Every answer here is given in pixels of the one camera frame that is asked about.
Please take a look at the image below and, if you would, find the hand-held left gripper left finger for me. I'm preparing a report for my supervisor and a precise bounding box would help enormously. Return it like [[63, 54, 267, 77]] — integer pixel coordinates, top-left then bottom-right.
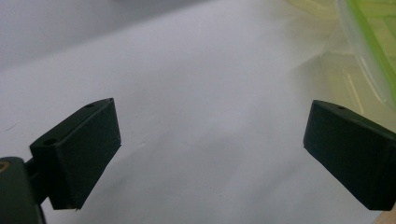
[[24, 97, 122, 211]]

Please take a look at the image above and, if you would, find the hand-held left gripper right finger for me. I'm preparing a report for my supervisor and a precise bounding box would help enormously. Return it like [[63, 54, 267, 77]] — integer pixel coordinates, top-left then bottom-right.
[[303, 99, 396, 212]]

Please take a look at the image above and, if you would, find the clear plastic container green rim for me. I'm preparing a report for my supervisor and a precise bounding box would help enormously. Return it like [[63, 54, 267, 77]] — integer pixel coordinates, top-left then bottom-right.
[[285, 0, 396, 123]]

